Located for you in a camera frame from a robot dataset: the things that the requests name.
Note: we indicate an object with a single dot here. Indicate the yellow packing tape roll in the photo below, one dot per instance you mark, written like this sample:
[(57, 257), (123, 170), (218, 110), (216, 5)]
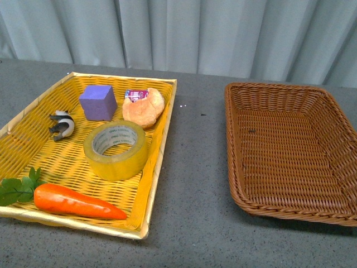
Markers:
[(120, 166)]

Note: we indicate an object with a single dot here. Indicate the yellow woven basket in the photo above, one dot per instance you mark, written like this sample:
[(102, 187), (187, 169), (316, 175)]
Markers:
[(26, 142)]

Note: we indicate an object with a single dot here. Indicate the brown wicker basket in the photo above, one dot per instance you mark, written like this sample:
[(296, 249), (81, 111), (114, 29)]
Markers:
[(291, 153)]

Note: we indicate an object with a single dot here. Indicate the toy bread bun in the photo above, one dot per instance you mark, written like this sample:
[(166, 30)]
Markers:
[(144, 112)]

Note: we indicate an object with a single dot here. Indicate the red snack packet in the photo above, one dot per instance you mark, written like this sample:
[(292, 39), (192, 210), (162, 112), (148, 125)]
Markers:
[(134, 94)]

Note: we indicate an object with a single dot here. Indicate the purple foam cube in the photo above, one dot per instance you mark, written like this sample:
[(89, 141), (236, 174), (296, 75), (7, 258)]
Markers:
[(98, 102)]

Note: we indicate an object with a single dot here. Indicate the black white panda figure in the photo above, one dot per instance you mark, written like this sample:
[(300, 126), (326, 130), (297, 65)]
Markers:
[(64, 127)]

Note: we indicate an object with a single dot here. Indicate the orange toy carrot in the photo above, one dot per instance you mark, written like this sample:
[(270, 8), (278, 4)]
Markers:
[(55, 198)]

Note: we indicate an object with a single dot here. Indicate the grey curtain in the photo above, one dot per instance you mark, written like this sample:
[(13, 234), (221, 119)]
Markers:
[(311, 42)]

